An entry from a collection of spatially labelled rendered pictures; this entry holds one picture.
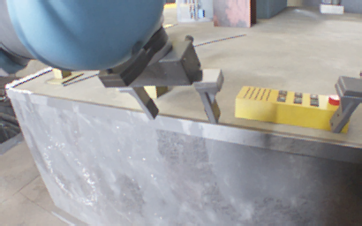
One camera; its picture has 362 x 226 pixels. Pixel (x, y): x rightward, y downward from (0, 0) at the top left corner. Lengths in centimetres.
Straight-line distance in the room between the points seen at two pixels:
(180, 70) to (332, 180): 38
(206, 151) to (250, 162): 10
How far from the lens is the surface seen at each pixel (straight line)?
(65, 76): 104
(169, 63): 35
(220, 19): 207
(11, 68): 27
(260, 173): 56
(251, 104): 53
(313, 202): 60
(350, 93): 38
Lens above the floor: 96
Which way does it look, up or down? 26 degrees down
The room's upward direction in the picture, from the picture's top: 5 degrees counter-clockwise
